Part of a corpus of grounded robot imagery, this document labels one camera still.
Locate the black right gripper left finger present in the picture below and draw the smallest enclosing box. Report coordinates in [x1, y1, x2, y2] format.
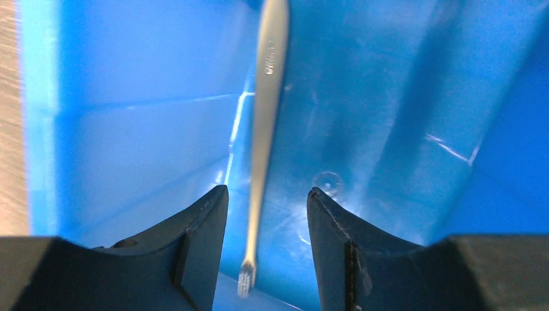
[1, 185, 229, 310]

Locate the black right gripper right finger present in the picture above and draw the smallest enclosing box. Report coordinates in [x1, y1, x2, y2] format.
[307, 187, 548, 310]

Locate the blue three-compartment plastic bin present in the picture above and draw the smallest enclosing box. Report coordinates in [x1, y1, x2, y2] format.
[17, 1, 548, 310]

